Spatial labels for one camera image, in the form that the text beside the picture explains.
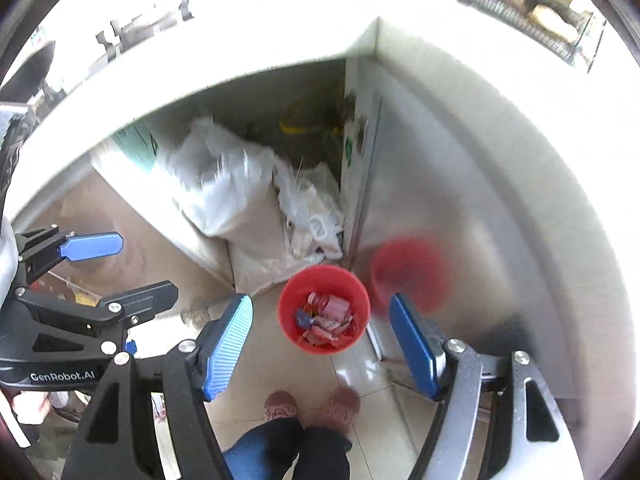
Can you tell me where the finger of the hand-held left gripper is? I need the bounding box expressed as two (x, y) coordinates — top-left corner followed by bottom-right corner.
(15, 281), (179, 353)
(15, 227), (125, 283)

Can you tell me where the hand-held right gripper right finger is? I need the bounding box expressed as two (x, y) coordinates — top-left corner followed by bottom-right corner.
(389, 292), (586, 480)

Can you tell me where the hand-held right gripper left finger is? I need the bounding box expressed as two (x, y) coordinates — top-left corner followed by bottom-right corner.
(62, 292), (254, 480)

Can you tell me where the red plastic bucket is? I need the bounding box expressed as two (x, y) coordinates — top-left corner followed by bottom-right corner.
(277, 266), (372, 357)

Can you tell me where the person's left hand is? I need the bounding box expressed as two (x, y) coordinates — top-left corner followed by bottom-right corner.
(11, 390), (53, 428)

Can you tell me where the small white woven sack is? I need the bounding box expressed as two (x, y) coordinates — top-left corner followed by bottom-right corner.
(229, 230), (326, 297)

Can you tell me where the pile of pink wrappers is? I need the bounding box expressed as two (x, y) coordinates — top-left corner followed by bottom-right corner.
(294, 291), (356, 347)

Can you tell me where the person's left leg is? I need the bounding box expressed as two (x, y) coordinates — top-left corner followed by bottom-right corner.
(222, 417), (306, 480)

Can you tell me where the person's leg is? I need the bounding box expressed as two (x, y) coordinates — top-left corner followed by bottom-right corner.
(295, 426), (353, 480)
(222, 417), (306, 480)

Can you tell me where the person's right leg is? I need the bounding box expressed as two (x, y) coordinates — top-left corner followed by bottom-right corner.
(295, 426), (353, 480)

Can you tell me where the crumpled white woven sack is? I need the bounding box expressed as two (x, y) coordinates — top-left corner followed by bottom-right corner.
(272, 162), (343, 226)

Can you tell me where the black gas stove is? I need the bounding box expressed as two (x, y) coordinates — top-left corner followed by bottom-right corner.
(95, 0), (196, 58)

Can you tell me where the yellow plastic basin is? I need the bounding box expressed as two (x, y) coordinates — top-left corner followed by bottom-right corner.
(279, 102), (346, 136)

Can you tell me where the brown bread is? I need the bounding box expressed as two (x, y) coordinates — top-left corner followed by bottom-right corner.
(525, 2), (576, 31)

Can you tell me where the white plastic bag with handle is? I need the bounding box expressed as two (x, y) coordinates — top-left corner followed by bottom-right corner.
(287, 212), (346, 261)

